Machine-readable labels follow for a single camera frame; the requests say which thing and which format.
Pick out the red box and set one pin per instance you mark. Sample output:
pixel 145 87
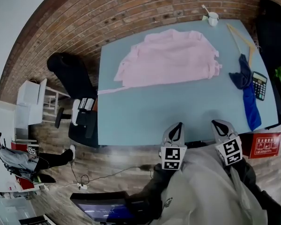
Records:
pixel 262 145

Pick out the white toothbrush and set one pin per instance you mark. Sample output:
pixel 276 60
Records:
pixel 204 8

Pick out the black office chair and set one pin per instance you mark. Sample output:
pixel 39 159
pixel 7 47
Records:
pixel 270 27
pixel 70 74

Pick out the white striped box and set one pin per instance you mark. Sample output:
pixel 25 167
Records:
pixel 86 103

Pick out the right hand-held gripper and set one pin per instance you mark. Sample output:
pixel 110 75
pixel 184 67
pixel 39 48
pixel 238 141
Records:
pixel 229 151

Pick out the person's pale grey top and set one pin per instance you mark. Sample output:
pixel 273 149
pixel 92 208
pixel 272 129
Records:
pixel 201 184

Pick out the black device with green stripe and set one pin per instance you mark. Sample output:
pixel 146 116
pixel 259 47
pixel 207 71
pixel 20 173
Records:
pixel 45 179

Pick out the white power strip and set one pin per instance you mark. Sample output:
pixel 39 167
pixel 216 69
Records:
pixel 82 186

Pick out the person's left forearm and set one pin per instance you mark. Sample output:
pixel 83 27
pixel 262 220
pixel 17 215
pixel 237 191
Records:
pixel 154 184

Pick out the small pale green pad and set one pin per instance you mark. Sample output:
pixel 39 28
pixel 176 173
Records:
pixel 204 17

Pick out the white mug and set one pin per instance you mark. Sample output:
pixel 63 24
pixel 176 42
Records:
pixel 213 19

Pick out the black monitor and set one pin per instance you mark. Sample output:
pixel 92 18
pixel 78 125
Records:
pixel 103 207

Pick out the white frame table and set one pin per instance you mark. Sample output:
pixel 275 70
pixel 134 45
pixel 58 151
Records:
pixel 52 99

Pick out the black calculator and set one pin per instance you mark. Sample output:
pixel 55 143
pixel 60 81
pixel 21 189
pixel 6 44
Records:
pixel 259 85

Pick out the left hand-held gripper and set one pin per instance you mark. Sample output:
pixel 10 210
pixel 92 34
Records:
pixel 173 158

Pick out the pink robe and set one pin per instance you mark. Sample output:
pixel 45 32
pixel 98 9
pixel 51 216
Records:
pixel 168 60

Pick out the bright blue cloth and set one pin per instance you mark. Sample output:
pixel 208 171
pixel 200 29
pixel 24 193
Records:
pixel 251 109

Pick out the person's right forearm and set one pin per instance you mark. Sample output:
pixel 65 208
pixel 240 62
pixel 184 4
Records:
pixel 255 184

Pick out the green potted plant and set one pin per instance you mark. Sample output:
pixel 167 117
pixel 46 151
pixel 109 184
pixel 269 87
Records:
pixel 279 74

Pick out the black bag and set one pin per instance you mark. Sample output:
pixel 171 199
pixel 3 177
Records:
pixel 85 123

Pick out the white cabinet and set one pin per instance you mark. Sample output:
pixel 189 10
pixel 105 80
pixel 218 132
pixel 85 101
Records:
pixel 28 102

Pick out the dark navy cloth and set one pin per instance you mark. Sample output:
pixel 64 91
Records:
pixel 242 76

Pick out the wooden clothes hanger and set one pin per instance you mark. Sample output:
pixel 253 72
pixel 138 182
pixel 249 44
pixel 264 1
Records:
pixel 244 40

